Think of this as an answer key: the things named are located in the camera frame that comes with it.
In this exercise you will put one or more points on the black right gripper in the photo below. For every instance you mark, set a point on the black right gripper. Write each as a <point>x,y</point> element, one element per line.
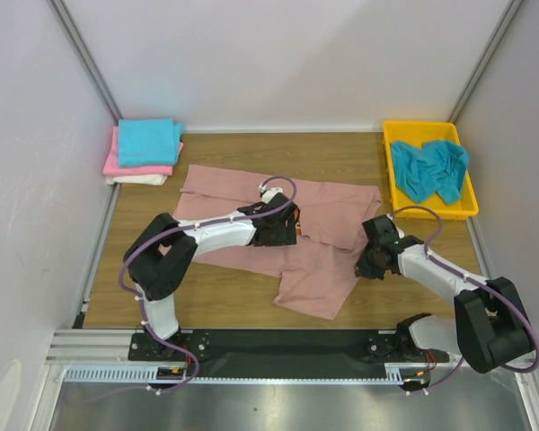
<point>368,265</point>

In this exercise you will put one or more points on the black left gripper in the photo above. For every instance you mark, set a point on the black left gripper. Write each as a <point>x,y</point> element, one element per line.
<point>286,236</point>

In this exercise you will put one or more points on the dusty pink t shirt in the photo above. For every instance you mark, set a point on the dusty pink t shirt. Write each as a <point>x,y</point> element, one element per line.
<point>316,275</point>

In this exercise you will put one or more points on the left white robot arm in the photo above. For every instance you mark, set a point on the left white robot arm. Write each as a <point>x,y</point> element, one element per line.
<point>155,265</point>

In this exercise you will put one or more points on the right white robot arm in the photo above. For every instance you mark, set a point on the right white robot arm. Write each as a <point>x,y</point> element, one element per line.
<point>489,329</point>

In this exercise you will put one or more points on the yellow plastic bin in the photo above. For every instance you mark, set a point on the yellow plastic bin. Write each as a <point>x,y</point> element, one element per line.
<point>416,133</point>

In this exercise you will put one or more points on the teal crumpled t shirt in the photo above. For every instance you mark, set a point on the teal crumpled t shirt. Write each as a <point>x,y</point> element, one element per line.
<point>437,167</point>

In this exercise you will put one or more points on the folded white t shirt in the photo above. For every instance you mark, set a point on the folded white t shirt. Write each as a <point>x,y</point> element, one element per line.
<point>145,179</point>

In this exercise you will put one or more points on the folded teal t shirt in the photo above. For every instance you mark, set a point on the folded teal t shirt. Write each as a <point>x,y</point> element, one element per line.
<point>148,142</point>

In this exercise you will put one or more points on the folded pink t shirt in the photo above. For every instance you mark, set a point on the folded pink t shirt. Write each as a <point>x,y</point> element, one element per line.
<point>111,166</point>

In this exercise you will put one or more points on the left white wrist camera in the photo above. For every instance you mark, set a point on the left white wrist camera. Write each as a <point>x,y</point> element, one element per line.
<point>267,194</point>

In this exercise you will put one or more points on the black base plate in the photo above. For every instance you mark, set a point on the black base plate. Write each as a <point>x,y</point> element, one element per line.
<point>299,354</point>

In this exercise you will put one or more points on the grey slotted cable duct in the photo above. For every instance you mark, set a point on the grey slotted cable duct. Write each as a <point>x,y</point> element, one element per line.
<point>124,374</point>

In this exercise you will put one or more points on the aluminium frame rail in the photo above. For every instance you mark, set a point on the aluminium frame rail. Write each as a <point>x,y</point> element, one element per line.
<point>84,55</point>

